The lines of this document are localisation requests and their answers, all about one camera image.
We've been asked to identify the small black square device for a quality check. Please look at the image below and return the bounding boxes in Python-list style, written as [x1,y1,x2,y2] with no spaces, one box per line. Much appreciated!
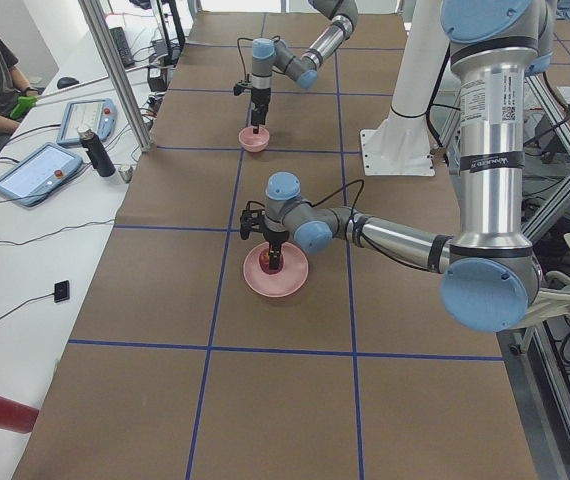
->
[53,280,71,303]

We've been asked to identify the red apple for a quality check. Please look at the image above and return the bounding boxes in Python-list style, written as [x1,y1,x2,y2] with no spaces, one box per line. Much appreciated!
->
[259,248,284,275]

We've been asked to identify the teach pendant tablet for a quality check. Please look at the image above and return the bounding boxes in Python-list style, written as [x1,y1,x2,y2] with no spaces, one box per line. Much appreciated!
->
[56,99,117,147]
[0,142,82,207]

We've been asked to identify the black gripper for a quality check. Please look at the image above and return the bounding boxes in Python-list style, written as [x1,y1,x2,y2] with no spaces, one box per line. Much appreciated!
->
[251,88,270,134]
[263,228,290,271]

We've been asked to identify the far teach pendant tablet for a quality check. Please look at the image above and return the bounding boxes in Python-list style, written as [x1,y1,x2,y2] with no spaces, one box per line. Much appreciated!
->
[56,99,117,147]

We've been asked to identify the aluminium frame post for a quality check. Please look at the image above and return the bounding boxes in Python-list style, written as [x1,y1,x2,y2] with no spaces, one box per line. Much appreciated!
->
[78,0,152,152]

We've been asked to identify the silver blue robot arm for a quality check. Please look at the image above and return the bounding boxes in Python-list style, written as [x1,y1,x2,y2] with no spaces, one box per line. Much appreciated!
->
[260,1,556,332]
[249,0,359,134]

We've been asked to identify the black keyboard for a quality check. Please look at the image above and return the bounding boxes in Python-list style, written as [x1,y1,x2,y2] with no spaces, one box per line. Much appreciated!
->
[109,27,135,68]

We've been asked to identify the black computer mouse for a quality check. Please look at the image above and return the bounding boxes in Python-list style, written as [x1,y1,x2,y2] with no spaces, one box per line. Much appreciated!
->
[56,76,80,89]

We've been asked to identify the pink bowl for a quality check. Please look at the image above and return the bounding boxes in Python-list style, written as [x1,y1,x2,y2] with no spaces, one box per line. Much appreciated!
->
[238,126,270,153]

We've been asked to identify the black thermos bottle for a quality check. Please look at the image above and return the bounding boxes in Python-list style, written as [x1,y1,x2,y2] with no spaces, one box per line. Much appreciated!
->
[77,125,116,178]

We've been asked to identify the pink plate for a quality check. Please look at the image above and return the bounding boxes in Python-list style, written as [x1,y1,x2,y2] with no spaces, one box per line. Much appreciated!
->
[243,242,309,298]

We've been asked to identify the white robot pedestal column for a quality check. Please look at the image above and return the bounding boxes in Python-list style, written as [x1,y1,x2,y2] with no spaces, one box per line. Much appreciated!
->
[360,0,449,176]

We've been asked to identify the near teach pendant tablet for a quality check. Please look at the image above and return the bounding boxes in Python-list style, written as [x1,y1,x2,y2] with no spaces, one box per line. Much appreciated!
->
[0,142,82,207]

